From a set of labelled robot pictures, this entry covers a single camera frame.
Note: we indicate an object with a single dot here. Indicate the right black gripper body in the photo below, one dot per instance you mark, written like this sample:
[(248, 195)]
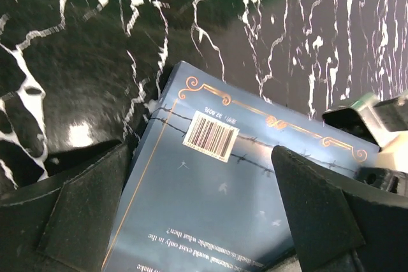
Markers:
[(383, 123)]

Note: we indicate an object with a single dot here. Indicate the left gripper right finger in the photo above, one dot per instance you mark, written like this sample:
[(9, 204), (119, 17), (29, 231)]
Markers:
[(339, 223)]

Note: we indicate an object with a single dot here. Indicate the dark blue 1984 book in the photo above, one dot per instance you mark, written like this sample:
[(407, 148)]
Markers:
[(202, 193)]

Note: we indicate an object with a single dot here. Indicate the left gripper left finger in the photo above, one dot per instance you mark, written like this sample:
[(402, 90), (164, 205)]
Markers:
[(63, 223)]

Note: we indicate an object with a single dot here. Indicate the black marble table mat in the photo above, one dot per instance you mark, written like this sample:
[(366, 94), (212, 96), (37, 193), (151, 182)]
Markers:
[(79, 72)]

